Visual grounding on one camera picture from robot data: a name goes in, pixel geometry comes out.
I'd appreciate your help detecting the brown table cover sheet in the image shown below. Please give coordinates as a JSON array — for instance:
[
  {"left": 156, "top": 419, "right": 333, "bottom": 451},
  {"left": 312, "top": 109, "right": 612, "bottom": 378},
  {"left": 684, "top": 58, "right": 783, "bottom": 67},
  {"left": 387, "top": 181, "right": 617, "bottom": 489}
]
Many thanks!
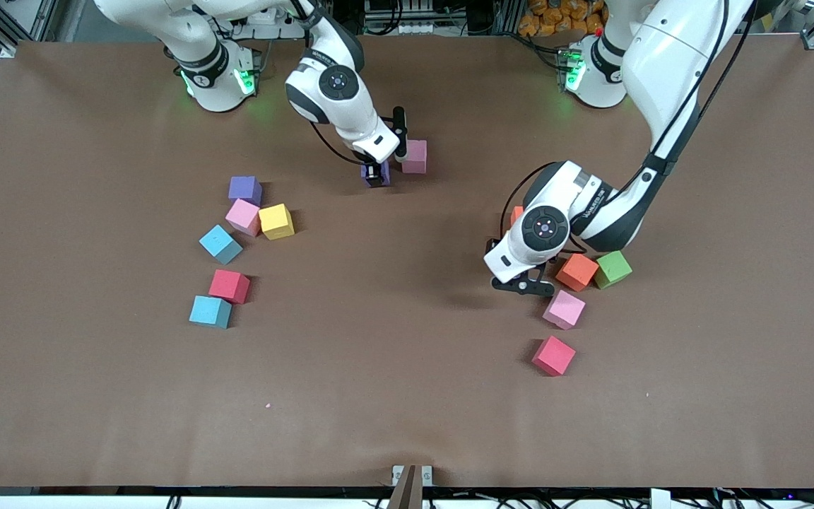
[{"left": 0, "top": 34, "right": 814, "bottom": 490}]

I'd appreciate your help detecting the metal bracket with post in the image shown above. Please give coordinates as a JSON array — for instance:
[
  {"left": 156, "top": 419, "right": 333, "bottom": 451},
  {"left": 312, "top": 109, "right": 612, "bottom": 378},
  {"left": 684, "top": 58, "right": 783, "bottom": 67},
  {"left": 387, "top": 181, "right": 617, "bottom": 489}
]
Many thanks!
[{"left": 391, "top": 464, "right": 434, "bottom": 509}]

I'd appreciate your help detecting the red foam cube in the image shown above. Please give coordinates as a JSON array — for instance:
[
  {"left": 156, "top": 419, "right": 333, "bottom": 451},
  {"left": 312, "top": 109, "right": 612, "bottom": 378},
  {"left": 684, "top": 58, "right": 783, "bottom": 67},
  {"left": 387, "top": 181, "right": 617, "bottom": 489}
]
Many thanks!
[
  {"left": 208, "top": 269, "right": 252, "bottom": 305},
  {"left": 531, "top": 335, "right": 577, "bottom": 377}
]

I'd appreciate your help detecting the white table edge rail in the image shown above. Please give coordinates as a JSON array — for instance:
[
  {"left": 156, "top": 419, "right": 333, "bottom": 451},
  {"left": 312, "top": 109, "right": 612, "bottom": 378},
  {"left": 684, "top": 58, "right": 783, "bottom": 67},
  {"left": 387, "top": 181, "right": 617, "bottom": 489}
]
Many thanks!
[{"left": 0, "top": 493, "right": 814, "bottom": 509}]

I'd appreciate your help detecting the pink foam cube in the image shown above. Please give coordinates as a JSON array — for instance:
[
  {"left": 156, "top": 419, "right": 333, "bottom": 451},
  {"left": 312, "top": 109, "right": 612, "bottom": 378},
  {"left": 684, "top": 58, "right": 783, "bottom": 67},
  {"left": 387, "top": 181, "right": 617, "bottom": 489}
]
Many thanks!
[
  {"left": 402, "top": 139, "right": 428, "bottom": 175},
  {"left": 225, "top": 199, "right": 261, "bottom": 238},
  {"left": 542, "top": 289, "right": 586, "bottom": 331}
]

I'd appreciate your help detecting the purple foam cube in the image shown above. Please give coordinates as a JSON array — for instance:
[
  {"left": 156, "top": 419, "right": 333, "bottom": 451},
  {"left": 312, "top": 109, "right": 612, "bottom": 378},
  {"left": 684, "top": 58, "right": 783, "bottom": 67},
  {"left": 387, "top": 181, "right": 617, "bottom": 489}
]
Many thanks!
[
  {"left": 360, "top": 161, "right": 392, "bottom": 189},
  {"left": 228, "top": 176, "right": 264, "bottom": 206}
]

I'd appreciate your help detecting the white equipment box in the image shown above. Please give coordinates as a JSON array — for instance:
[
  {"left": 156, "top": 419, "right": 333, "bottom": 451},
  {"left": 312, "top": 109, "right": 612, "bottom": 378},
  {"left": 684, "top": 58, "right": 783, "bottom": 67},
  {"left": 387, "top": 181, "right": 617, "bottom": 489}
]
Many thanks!
[{"left": 363, "top": 0, "right": 466, "bottom": 36}]

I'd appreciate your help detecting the yellow foam cube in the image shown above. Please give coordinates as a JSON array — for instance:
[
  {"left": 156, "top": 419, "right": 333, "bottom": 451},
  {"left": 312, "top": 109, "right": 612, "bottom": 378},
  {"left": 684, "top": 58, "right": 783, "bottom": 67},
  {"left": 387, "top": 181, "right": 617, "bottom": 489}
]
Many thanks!
[{"left": 259, "top": 204, "right": 295, "bottom": 241}]

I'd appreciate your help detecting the green foam cube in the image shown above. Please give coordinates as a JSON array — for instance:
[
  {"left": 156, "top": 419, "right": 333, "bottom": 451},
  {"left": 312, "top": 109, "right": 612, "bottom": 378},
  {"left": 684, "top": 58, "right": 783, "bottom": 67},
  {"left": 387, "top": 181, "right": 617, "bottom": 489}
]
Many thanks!
[{"left": 594, "top": 250, "right": 633, "bottom": 290}]

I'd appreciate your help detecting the orange packets pile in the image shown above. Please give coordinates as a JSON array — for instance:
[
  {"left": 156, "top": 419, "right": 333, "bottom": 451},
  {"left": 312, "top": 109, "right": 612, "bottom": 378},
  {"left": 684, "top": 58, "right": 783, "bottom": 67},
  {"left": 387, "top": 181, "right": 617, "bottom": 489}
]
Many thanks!
[{"left": 518, "top": 0, "right": 609, "bottom": 37}]

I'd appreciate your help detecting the white power strip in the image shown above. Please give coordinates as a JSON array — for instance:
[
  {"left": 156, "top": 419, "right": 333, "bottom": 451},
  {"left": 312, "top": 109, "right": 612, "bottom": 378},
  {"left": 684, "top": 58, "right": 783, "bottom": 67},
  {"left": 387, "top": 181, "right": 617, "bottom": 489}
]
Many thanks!
[{"left": 220, "top": 0, "right": 309, "bottom": 40}]

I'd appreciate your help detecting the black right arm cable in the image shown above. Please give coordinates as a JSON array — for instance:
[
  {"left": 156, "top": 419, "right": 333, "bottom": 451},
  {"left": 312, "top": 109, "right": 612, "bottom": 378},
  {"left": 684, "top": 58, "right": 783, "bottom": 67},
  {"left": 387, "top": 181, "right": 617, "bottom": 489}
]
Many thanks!
[{"left": 294, "top": 0, "right": 365, "bottom": 165}]

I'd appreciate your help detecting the blue foam cube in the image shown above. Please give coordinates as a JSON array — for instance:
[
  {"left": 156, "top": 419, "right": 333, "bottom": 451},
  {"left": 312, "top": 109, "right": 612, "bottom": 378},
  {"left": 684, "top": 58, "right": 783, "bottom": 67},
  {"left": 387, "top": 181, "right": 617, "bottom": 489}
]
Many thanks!
[
  {"left": 189, "top": 296, "right": 232, "bottom": 329},
  {"left": 199, "top": 225, "right": 244, "bottom": 266}
]

